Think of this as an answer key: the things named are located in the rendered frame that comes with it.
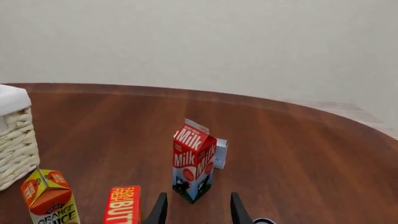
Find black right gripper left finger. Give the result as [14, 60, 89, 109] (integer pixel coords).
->
[146, 192, 168, 224]

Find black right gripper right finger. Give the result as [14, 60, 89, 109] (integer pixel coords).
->
[230, 192, 253, 224]

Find orange juice carton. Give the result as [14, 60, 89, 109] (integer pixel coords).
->
[20, 164, 81, 224]

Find white woven basket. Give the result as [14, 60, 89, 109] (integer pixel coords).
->
[0, 83, 42, 192]

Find red butter box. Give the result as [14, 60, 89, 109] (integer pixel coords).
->
[103, 185, 142, 224]

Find red and white milk carton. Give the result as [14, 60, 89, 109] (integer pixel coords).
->
[172, 118, 218, 204]

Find small pale blue box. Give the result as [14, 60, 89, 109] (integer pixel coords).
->
[213, 138, 229, 169]

